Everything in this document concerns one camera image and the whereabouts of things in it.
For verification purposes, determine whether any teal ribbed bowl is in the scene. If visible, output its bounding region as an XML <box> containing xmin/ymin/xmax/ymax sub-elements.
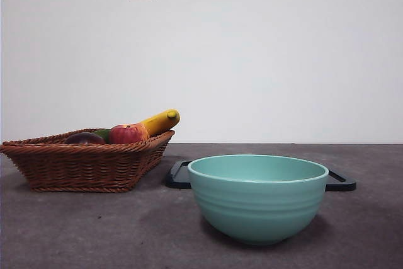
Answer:
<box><xmin>187</xmin><ymin>154</ymin><xmax>329</xmax><ymax>246</ymax></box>

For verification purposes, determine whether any dark red plum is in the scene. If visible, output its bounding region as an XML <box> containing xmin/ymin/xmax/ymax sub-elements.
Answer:
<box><xmin>64</xmin><ymin>132</ymin><xmax>106</xmax><ymax>145</ymax></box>

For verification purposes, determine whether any yellow banana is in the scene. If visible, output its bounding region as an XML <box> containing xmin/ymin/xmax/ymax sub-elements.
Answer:
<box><xmin>138</xmin><ymin>108</ymin><xmax>181</xmax><ymax>137</ymax></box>

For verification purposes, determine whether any black rectangular tray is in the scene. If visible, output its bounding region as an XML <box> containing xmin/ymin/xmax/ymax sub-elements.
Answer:
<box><xmin>165</xmin><ymin>160</ymin><xmax>358</xmax><ymax>192</ymax></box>

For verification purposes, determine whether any red apple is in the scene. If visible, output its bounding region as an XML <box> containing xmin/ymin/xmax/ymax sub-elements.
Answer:
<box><xmin>109</xmin><ymin>123</ymin><xmax>150</xmax><ymax>144</ymax></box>

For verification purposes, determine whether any green avocado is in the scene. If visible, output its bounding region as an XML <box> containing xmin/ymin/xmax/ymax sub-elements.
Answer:
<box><xmin>93</xmin><ymin>128</ymin><xmax>111</xmax><ymax>143</ymax></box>

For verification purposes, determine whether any brown wicker basket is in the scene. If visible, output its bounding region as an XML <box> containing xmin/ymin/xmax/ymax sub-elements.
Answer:
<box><xmin>0</xmin><ymin>129</ymin><xmax>176</xmax><ymax>193</ymax></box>

